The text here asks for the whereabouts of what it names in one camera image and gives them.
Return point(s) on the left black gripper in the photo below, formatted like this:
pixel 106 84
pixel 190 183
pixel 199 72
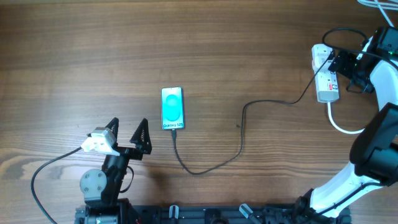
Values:
pixel 135 153

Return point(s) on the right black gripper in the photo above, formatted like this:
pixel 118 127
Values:
pixel 342 70

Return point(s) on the teal screen Galaxy smartphone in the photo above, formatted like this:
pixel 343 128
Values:
pixel 172 108

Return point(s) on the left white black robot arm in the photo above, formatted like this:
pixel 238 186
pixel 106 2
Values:
pixel 101 187

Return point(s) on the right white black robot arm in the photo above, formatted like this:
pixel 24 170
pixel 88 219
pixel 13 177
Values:
pixel 373 155

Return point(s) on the white power strip socket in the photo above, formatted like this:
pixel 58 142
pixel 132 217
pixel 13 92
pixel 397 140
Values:
pixel 323 81

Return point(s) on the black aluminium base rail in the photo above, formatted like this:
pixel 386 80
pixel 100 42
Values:
pixel 274 213

